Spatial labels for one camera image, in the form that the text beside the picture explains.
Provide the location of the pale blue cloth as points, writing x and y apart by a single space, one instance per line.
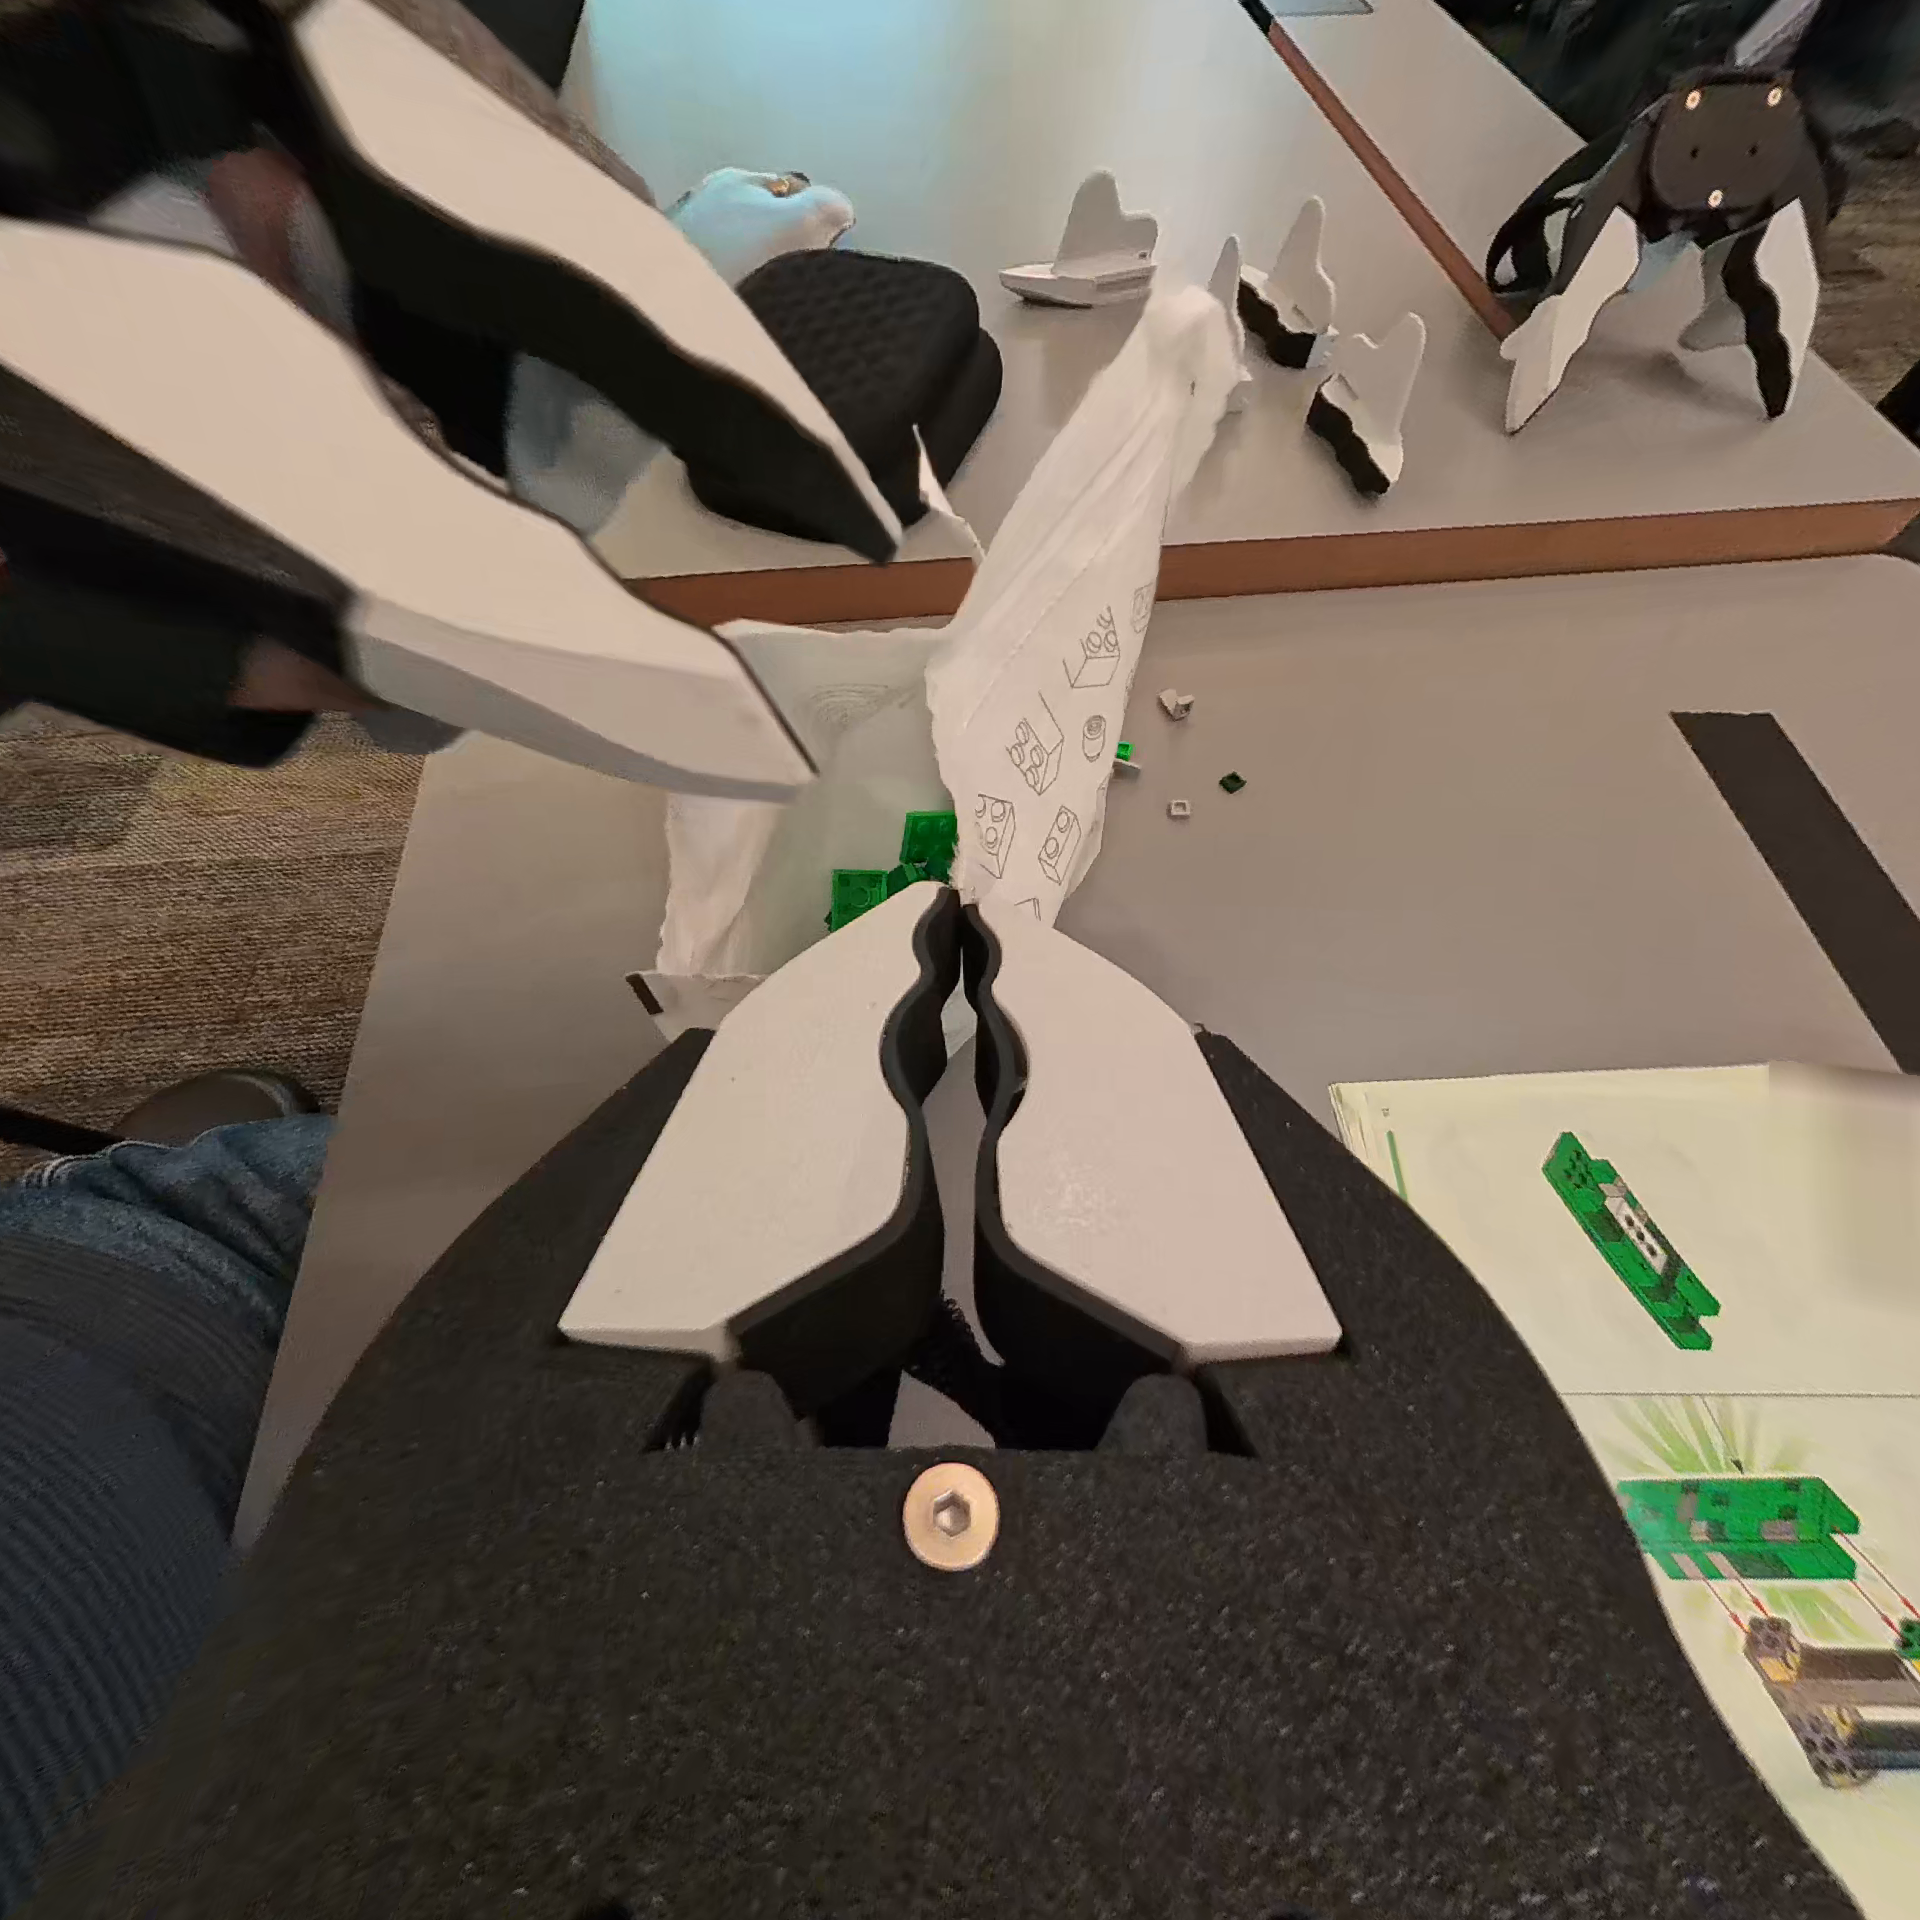
750 225

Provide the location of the person's dark shoe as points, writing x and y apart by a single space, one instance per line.
224 1103

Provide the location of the loose grey finger part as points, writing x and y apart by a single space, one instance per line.
1227 270
1381 389
1103 241
1302 277

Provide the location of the grey desk with wooden edge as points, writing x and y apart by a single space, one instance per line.
1425 105
1621 480

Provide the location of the person's leg in jeans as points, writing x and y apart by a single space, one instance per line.
194 1201

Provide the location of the white printed paper bag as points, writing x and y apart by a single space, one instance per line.
1049 600

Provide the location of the person's left hand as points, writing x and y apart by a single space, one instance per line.
150 681

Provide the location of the spare gripper finger assembly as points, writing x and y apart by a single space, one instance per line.
1723 150

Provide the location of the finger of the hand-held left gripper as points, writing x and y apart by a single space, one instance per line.
301 450
495 136

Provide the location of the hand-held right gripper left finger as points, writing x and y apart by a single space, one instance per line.
750 1170

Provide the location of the pile of green bricks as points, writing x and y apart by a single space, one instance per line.
885 879

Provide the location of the person's dark blue sweater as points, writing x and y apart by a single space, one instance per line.
105 1575

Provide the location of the building instruction booklet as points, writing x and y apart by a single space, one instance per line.
1723 1243

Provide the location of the black mesh cushion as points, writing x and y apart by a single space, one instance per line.
885 345

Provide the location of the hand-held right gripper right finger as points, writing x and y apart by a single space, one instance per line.
1154 1185

